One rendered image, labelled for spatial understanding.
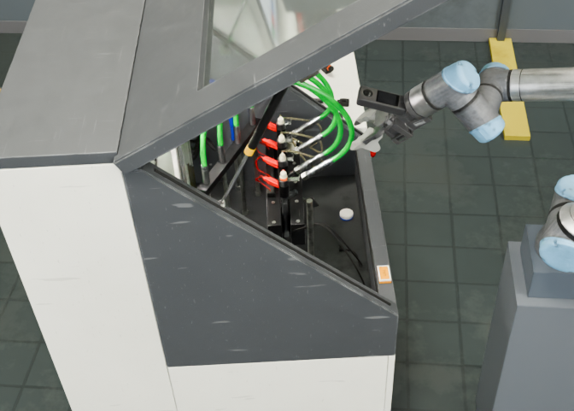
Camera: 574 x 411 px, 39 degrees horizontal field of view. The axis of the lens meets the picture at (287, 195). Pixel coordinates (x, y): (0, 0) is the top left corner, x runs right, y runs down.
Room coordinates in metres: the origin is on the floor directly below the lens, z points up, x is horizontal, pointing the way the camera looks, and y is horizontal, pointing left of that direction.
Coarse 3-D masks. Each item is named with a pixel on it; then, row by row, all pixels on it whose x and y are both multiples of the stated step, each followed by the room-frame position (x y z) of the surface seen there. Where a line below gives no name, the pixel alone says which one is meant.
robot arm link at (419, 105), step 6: (420, 84) 1.52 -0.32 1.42; (414, 90) 1.52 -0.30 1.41; (420, 90) 1.50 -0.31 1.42; (414, 96) 1.50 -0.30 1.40; (420, 96) 1.49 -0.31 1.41; (414, 102) 1.50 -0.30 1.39; (420, 102) 1.49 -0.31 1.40; (426, 102) 1.53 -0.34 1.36; (414, 108) 1.49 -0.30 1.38; (420, 108) 1.48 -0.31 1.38; (426, 108) 1.48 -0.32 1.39; (432, 108) 1.53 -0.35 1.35; (420, 114) 1.49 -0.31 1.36; (426, 114) 1.49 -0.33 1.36
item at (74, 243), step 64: (64, 0) 1.85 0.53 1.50; (128, 0) 1.84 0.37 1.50; (64, 64) 1.56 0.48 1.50; (128, 64) 1.55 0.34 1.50; (0, 128) 1.33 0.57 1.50; (64, 128) 1.32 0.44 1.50; (0, 192) 1.24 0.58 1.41; (64, 192) 1.24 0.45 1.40; (64, 256) 1.24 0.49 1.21; (128, 256) 1.24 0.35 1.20; (64, 320) 1.24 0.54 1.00; (128, 320) 1.24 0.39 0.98; (64, 384) 1.24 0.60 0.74; (128, 384) 1.24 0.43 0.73
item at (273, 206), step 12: (276, 156) 1.82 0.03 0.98; (276, 168) 1.77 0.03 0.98; (300, 180) 1.71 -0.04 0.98; (276, 192) 1.67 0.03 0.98; (300, 192) 1.66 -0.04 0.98; (276, 204) 1.62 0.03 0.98; (300, 204) 1.62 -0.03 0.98; (276, 216) 1.57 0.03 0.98; (300, 216) 1.57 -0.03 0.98; (276, 228) 1.54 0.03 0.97; (300, 240) 1.54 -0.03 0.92
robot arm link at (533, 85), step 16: (496, 64) 1.61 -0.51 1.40; (480, 80) 1.56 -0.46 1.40; (496, 80) 1.55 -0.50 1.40; (512, 80) 1.54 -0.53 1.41; (528, 80) 1.52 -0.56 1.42; (544, 80) 1.51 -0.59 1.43; (560, 80) 1.49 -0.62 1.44; (512, 96) 1.52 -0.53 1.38; (528, 96) 1.51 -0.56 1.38; (544, 96) 1.49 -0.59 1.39; (560, 96) 1.48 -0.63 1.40
